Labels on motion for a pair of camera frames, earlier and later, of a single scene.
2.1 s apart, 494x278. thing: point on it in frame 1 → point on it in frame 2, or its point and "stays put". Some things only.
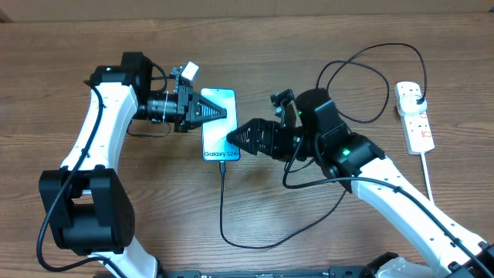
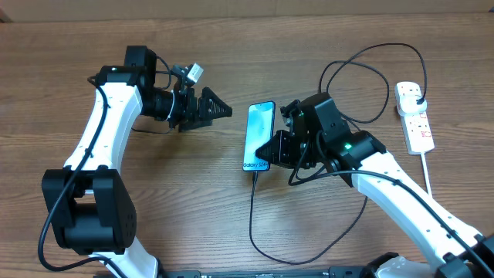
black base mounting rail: [265, 272] stays put
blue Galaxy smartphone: [215, 147] → [259, 125]
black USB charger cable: [342, 62] → [342, 63]
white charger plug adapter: [407, 104] stays put
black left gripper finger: [205, 110] stays put
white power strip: [417, 127] stays put
